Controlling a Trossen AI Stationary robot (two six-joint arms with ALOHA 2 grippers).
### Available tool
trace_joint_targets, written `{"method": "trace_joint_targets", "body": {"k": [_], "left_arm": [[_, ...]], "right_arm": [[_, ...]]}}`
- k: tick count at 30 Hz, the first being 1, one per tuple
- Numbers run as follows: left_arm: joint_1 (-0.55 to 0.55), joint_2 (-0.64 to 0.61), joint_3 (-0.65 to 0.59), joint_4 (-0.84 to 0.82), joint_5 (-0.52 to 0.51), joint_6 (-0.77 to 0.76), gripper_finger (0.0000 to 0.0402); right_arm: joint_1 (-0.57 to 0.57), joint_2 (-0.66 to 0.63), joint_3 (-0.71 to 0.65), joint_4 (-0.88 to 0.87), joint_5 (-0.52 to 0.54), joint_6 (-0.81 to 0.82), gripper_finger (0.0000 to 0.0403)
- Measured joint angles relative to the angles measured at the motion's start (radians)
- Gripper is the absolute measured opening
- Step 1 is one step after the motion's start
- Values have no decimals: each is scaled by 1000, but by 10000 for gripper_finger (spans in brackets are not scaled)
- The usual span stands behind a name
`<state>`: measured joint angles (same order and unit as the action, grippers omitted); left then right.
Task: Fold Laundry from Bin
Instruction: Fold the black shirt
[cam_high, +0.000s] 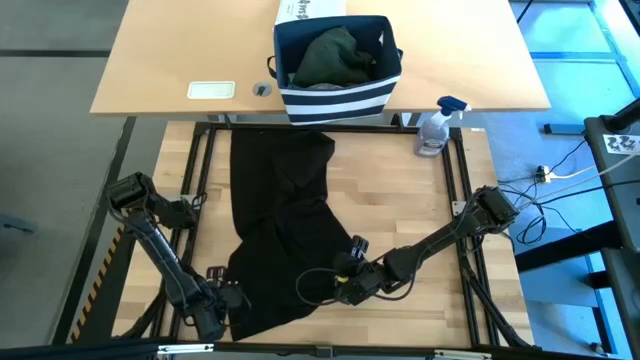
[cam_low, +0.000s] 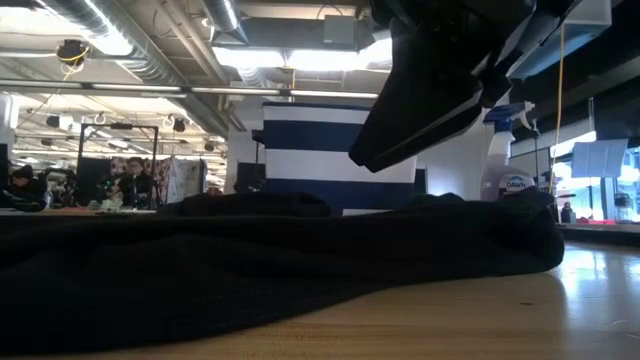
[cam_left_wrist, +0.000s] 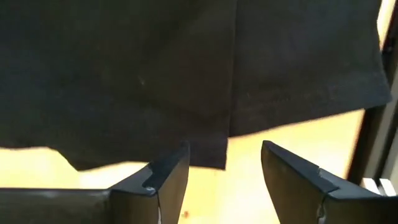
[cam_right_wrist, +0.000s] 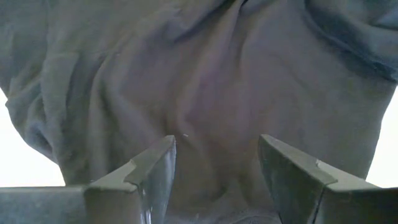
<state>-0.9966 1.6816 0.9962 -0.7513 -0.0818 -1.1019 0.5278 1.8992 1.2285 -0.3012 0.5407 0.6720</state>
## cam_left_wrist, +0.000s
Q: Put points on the silver metal bracket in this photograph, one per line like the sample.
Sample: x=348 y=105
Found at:
x=377 y=186

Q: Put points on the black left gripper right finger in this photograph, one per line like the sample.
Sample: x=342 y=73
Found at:
x=311 y=202

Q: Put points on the black aluminium table frame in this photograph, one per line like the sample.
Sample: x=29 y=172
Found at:
x=370 y=140

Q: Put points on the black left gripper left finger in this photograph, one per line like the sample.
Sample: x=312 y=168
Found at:
x=93 y=207

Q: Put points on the black T-shirt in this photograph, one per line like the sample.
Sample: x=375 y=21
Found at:
x=155 y=77

